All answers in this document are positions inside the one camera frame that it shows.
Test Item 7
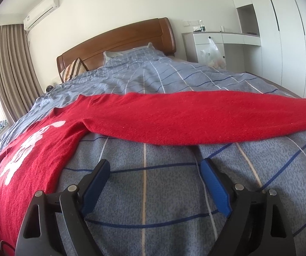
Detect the grey checked duvet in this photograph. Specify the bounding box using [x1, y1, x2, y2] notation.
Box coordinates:
[0, 48, 306, 256]

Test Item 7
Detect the beige curtain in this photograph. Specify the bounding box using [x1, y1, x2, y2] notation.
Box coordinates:
[0, 24, 45, 123]

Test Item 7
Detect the pale grey pillow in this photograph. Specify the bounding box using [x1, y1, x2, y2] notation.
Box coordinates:
[103, 42, 156, 66]

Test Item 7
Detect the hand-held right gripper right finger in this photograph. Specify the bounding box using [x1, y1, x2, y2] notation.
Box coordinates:
[199, 158, 296, 256]

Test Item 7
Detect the white air conditioner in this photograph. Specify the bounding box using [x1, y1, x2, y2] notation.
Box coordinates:
[23, 0, 60, 31]

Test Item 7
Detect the red knit sweater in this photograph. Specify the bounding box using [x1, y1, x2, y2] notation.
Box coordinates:
[0, 91, 306, 256]

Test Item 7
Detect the white wardrobe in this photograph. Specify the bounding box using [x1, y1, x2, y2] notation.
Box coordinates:
[226, 0, 306, 99]

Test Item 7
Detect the wooden headboard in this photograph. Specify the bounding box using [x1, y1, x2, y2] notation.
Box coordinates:
[57, 17, 176, 84]

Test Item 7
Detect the clear plastic bag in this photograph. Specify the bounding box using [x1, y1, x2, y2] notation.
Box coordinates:
[199, 37, 227, 68]

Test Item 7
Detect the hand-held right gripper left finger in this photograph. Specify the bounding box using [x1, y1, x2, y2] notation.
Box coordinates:
[14, 159, 111, 256]

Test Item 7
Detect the striped pillow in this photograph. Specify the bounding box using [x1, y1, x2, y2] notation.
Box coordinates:
[61, 58, 86, 83]

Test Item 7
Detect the white nightstand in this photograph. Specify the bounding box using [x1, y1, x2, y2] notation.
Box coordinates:
[182, 31, 261, 67]

